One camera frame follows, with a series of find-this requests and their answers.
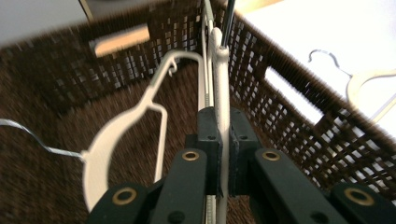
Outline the brown woven basket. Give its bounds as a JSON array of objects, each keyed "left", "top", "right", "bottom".
[{"left": 0, "top": 0, "right": 396, "bottom": 224}]

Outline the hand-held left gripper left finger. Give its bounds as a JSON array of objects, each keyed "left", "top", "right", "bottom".
[{"left": 186, "top": 106, "right": 224, "bottom": 197}]

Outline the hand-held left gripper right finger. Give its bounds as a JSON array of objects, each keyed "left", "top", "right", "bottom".
[{"left": 228, "top": 106, "right": 263, "bottom": 197}]

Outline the wooden table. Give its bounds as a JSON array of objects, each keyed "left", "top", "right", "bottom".
[{"left": 234, "top": 0, "right": 283, "bottom": 15}]

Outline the white table sheet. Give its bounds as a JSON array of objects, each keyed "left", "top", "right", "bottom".
[{"left": 242, "top": 0, "right": 396, "bottom": 138}]

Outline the beige clothes hanger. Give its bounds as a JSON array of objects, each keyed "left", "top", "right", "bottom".
[
  {"left": 0, "top": 49, "right": 209, "bottom": 213},
  {"left": 307, "top": 49, "right": 396, "bottom": 124},
  {"left": 200, "top": 0, "right": 238, "bottom": 224}
]

